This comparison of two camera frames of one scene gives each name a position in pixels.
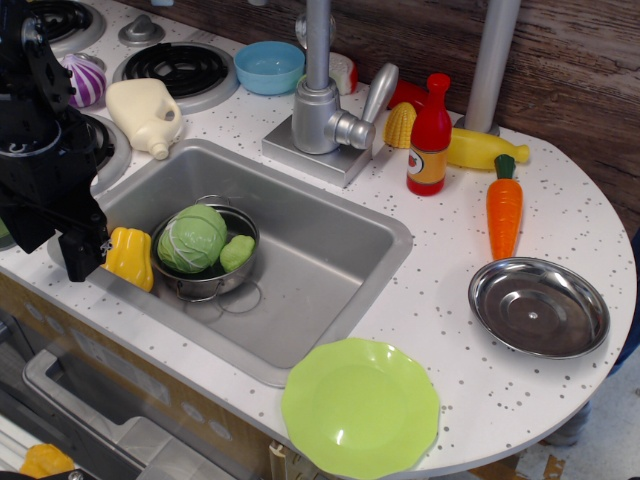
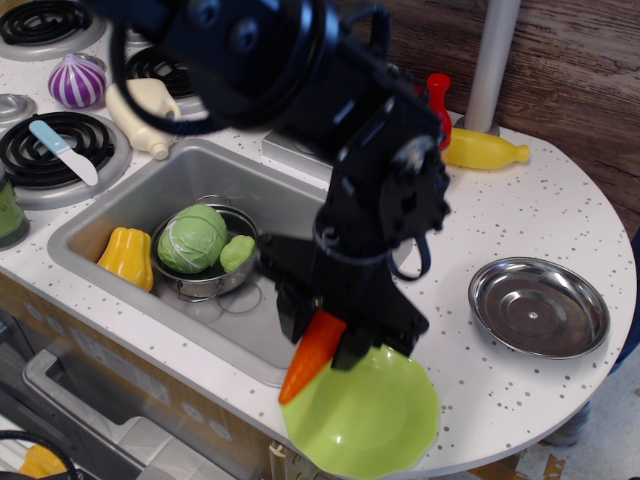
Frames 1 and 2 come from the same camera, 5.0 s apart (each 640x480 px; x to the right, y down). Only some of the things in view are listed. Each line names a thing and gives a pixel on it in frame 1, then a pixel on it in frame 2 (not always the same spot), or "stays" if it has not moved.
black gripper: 51,192 -> 387,189
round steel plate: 540,307 stays
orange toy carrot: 505,208 -> 315,348
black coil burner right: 197,75 stays
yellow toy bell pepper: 130,257 stays
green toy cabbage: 193,239 stays
